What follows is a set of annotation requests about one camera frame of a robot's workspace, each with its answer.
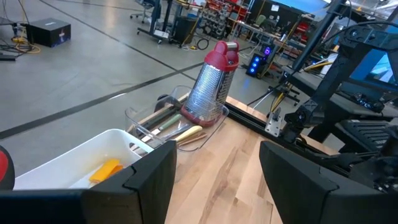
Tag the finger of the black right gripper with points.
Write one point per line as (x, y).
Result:
(335, 168)
(335, 158)

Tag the clear plastic bin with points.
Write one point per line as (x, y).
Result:
(146, 119)

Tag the black box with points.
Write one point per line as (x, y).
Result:
(48, 31)

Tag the silver metal bracket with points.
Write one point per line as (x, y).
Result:
(273, 126)

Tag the black trash bin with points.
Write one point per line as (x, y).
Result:
(184, 29)

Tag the shelf with red bins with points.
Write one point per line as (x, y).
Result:
(224, 15)

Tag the brown wooden stick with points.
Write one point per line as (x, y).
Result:
(196, 139)

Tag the red spoon with metal neck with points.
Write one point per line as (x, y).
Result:
(3, 165)

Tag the black metal table frame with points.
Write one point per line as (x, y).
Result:
(248, 122)

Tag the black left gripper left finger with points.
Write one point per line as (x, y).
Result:
(124, 202)

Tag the computer tower with blue lights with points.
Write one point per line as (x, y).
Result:
(256, 63)

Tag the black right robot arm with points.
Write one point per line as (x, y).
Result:
(335, 74)

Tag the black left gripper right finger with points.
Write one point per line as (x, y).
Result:
(311, 199)

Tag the red metal box grater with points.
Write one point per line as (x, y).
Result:
(208, 90)

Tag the black rolling stand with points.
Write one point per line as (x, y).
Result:
(157, 18)

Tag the dark laptop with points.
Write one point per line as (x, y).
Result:
(363, 133)

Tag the black metal pole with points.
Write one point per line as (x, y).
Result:
(317, 34)

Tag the silver metal knife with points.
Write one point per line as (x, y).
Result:
(180, 130)

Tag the white plastic bin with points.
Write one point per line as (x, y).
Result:
(77, 158)

